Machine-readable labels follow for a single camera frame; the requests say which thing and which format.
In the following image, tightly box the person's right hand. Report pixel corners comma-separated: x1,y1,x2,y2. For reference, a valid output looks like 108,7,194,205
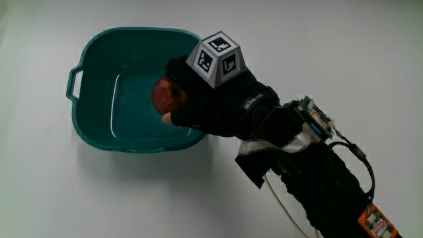
161,30,282,139

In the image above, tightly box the red apple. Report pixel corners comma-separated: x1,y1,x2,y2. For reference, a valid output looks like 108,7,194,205
151,75,190,116

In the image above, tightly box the teal plastic basin plate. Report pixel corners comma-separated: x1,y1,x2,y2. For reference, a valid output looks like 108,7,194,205
65,26,208,154

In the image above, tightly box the person's right forearm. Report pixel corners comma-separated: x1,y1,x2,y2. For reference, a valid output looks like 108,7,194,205
234,99,403,238

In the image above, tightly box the green circuit board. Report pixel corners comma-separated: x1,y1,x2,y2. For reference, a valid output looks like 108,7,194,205
295,95,336,140

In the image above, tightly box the orange sensor module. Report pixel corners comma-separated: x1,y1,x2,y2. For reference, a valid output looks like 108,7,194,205
358,203,396,238

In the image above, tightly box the beige thin cable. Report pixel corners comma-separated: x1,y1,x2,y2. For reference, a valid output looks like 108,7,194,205
262,174,320,238

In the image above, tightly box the black cable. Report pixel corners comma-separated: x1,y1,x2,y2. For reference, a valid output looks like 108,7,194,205
328,141,376,203

